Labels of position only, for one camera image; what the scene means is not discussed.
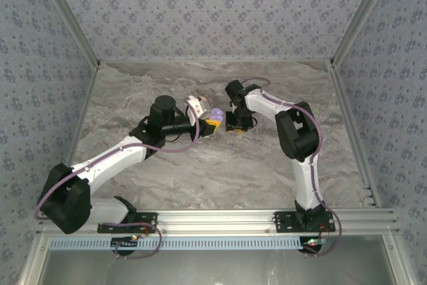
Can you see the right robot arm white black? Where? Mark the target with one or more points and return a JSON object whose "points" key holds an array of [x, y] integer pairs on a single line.
{"points": [[304, 181]]}

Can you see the aluminium frame leg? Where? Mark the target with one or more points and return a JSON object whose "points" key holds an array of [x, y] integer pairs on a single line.
{"points": [[33, 261], [398, 261]]}

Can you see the aluminium table side rail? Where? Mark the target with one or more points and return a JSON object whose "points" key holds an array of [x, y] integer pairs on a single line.
{"points": [[82, 115], [345, 91]]}

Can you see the aluminium mounting rail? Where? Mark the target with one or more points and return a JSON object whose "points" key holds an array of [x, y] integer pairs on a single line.
{"points": [[213, 221]]}

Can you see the purple round charging case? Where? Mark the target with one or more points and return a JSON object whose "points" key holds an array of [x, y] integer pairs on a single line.
{"points": [[217, 113]]}

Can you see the aluminium corner post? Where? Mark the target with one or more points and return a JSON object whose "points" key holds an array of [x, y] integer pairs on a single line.
{"points": [[68, 11], [361, 11]]}

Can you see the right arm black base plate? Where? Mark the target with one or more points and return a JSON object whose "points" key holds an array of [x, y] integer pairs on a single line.
{"points": [[283, 223]]}

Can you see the grey metal sheet panel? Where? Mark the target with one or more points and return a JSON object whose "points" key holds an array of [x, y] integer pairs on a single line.
{"points": [[213, 268]]}

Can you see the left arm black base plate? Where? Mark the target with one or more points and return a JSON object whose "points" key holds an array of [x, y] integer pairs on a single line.
{"points": [[151, 218]]}

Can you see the thin aluminium table edge strip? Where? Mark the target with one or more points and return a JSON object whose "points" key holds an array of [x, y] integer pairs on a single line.
{"points": [[213, 60]]}

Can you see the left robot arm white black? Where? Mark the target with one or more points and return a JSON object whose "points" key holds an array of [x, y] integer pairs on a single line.
{"points": [[110, 161]]}

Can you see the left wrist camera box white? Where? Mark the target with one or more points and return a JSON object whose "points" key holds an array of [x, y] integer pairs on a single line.
{"points": [[197, 106]]}

